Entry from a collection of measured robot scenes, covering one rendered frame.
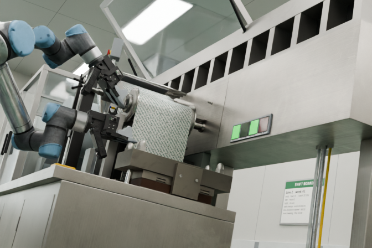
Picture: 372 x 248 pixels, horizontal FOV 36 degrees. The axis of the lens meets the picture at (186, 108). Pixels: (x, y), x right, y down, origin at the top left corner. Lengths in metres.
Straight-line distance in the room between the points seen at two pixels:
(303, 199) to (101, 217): 3.93
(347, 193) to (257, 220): 1.37
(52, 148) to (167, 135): 0.46
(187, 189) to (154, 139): 0.30
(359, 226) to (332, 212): 3.55
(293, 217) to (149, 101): 3.64
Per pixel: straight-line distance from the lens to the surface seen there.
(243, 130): 2.04
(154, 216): 1.90
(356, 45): 1.69
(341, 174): 5.28
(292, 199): 5.76
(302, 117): 1.77
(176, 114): 2.25
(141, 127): 2.18
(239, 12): 2.35
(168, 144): 2.22
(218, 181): 2.08
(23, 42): 1.90
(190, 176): 2.00
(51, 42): 2.12
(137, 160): 1.95
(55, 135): 2.04
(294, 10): 2.05
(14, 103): 2.08
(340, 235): 5.14
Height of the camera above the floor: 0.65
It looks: 16 degrees up
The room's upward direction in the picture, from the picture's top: 11 degrees clockwise
